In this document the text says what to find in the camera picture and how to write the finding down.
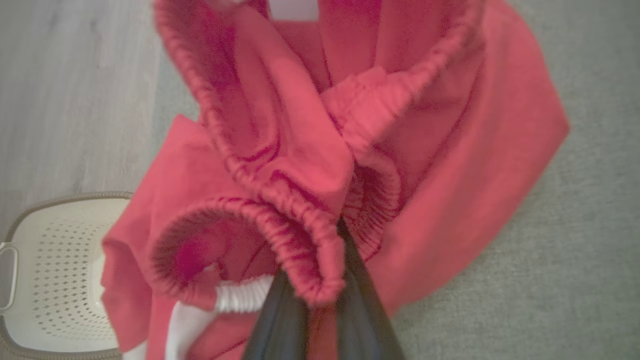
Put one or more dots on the cream perforated laundry basket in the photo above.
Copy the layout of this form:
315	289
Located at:
55	270

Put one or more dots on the red shorts white stripes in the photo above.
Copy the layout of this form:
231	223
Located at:
450	175

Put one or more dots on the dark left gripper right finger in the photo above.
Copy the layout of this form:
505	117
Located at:
365	325

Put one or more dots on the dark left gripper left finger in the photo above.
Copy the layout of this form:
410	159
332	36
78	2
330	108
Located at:
280	330

